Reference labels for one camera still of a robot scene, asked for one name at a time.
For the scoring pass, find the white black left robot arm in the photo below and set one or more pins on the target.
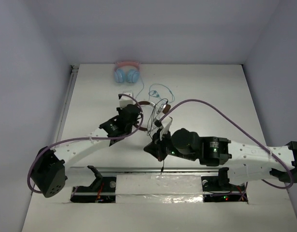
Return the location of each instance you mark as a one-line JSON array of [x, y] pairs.
[[48, 170]]

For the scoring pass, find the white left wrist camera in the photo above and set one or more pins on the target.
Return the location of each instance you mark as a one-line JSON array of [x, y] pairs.
[[125, 98]]

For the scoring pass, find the blue pink headphones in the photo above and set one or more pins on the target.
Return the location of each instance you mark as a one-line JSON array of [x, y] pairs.
[[127, 71]]

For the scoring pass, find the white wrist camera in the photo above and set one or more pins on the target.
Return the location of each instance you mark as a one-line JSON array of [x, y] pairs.
[[163, 124], [125, 98]]

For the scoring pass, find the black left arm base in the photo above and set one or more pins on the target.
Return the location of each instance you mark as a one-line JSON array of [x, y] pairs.
[[101, 190]]

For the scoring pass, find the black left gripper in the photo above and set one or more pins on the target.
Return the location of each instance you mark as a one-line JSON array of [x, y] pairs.
[[130, 112]]

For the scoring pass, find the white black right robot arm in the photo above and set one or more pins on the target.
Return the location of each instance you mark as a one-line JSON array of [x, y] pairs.
[[237, 163]]

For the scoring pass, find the brown silver headphones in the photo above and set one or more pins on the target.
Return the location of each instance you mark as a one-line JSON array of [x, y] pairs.
[[163, 108]]

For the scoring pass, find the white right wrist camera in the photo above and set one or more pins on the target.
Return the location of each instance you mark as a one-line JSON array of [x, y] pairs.
[[163, 124]]

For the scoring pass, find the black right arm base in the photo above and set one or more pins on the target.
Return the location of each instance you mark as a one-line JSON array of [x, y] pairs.
[[218, 189]]

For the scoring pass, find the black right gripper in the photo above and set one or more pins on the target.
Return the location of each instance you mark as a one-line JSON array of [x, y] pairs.
[[153, 148]]

